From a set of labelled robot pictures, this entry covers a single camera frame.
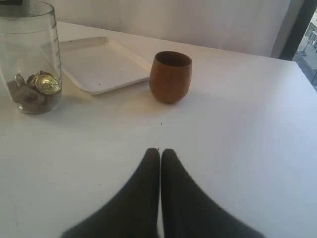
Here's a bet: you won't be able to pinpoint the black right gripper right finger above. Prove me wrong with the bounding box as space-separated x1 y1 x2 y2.
160 149 263 238

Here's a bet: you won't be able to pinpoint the brown wooden cup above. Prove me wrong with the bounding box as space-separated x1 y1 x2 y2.
149 51 192 104

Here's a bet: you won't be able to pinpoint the white rectangular tray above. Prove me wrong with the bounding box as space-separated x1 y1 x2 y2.
41 36 152 96

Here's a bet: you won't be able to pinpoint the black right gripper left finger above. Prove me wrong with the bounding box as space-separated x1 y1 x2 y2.
62 148 160 238

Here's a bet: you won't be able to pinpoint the copper coins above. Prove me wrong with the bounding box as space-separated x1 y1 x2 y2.
7 70 55 114

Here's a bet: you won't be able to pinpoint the clear drinking glass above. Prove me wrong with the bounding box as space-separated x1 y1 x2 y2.
0 0 62 113

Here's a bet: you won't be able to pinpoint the gold coin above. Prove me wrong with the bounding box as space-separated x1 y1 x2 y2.
35 74 61 95

